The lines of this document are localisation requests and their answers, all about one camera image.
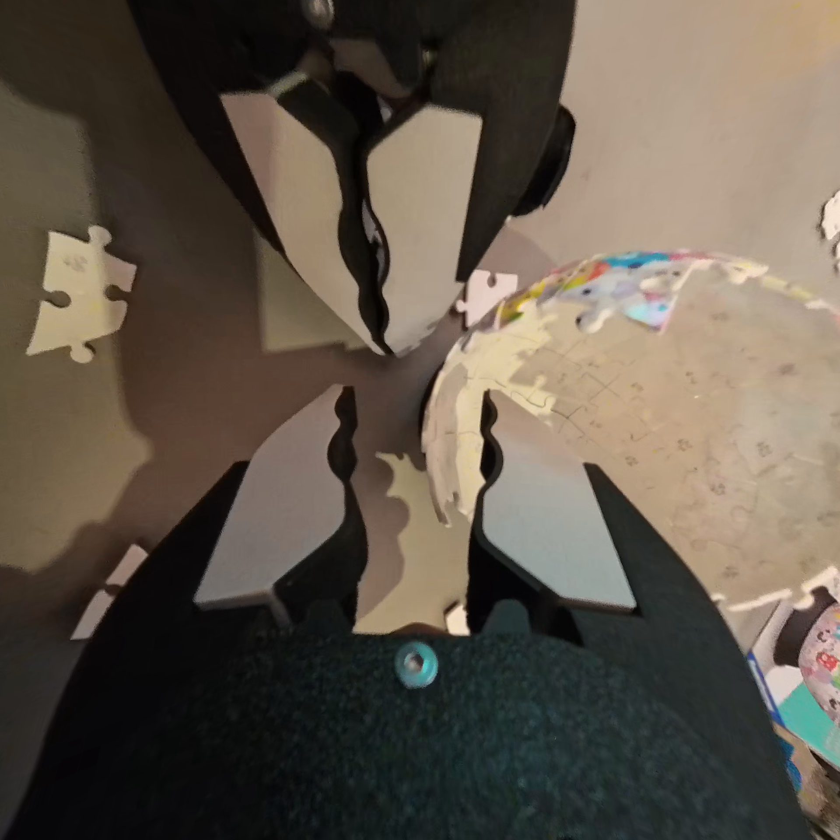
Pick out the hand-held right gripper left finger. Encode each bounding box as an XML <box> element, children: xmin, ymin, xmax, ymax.
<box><xmin>194</xmin><ymin>386</ymin><xmax>367</xmax><ymax>627</ymax></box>

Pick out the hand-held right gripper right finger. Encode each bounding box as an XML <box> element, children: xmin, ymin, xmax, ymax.
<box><xmin>467</xmin><ymin>388</ymin><xmax>637</xmax><ymax>634</ymax></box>

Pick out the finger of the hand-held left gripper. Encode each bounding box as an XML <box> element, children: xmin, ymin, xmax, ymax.
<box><xmin>220</xmin><ymin>91</ymin><xmax>395</xmax><ymax>355</ymax></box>
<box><xmin>364</xmin><ymin>107</ymin><xmax>483</xmax><ymax>358</ymax></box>

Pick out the white puzzle piece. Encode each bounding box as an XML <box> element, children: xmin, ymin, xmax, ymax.
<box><xmin>26</xmin><ymin>225</ymin><xmax>137</xmax><ymax>364</ymax></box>
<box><xmin>455</xmin><ymin>269</ymin><xmax>519</xmax><ymax>329</ymax></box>
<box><xmin>819</xmin><ymin>190</ymin><xmax>840</xmax><ymax>273</ymax></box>
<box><xmin>71</xmin><ymin>543</ymin><xmax>148</xmax><ymax>641</ymax></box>

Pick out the colourful 3D puzzle ball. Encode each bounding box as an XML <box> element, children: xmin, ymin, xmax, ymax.
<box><xmin>420</xmin><ymin>249</ymin><xmax>840</xmax><ymax>611</ymax></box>

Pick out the colourful puzzle box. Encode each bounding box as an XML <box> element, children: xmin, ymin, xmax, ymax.
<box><xmin>748</xmin><ymin>597</ymin><xmax>840</xmax><ymax>821</ymax></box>

